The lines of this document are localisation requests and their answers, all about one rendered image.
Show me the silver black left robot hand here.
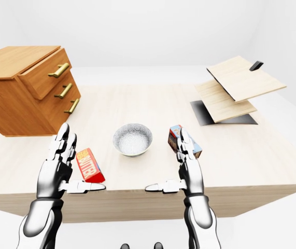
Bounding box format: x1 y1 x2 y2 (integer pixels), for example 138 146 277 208
35 122 107 200

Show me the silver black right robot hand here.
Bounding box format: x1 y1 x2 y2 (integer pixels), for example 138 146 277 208
144 127 205 199

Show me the wooden drawer, closed, lowest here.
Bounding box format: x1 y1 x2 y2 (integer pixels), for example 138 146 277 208
51 95 82 136

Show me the patterned black and white bowl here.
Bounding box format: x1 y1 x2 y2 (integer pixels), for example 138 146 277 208
112 123 153 157

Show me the wooden drawer, closed, mid-height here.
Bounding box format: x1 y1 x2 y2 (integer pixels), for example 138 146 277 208
35 68 82 115

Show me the wooden cabinet with drawers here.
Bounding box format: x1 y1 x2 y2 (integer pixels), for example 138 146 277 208
0 46 82 137

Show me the wooden drawer standing ajar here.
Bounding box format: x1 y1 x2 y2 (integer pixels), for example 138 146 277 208
17 47 73 101

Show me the red butter box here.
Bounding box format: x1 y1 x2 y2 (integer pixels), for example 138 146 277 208
75 148 106 183

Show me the blue and brown food box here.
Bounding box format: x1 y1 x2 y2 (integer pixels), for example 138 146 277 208
167 125 203 159

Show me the small pale wooden board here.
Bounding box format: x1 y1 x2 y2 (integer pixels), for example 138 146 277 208
194 79 258 124

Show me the large pale wooden board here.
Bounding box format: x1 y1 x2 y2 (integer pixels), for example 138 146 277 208
206 55 287 104

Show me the small black block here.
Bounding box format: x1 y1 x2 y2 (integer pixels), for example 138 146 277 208
249 61 264 72

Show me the brass drawer handle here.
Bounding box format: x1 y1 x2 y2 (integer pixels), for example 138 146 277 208
48 62 71 78
54 82 74 99
64 98 80 115

